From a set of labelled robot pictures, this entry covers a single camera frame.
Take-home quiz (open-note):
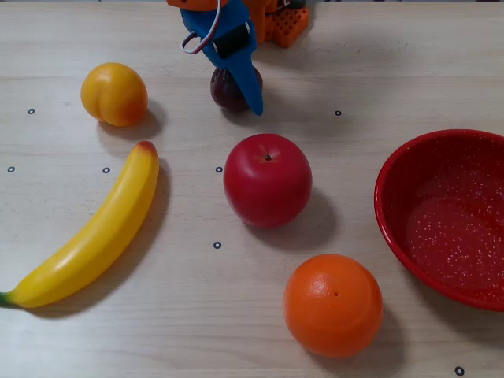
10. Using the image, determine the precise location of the blue gripper body with servo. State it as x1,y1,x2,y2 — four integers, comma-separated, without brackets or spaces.
179,0,258,61

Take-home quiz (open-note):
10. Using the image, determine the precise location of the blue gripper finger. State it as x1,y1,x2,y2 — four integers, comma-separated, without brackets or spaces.
205,40,265,117

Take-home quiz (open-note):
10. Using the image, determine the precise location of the dark purple plum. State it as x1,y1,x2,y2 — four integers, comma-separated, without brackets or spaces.
209,65,264,114

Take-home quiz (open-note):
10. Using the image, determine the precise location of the orange robot base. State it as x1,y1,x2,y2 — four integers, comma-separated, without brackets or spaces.
264,6,310,49

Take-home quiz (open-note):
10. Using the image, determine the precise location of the red speckled bowl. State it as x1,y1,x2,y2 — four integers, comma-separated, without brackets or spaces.
373,128,504,312

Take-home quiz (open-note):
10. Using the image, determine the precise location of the red apple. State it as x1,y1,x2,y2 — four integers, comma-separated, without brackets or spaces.
223,132,313,229

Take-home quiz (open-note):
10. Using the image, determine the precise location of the yellow peach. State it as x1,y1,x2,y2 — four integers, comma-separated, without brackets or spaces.
80,61,150,128

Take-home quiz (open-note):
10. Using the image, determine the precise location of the yellow banana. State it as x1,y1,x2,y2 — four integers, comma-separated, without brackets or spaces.
0,140,161,309

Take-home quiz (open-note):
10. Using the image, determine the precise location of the orange fruit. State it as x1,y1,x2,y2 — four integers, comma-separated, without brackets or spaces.
283,253,384,359

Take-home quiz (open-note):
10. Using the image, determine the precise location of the white red servo cable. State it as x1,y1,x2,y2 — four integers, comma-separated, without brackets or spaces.
180,0,223,55

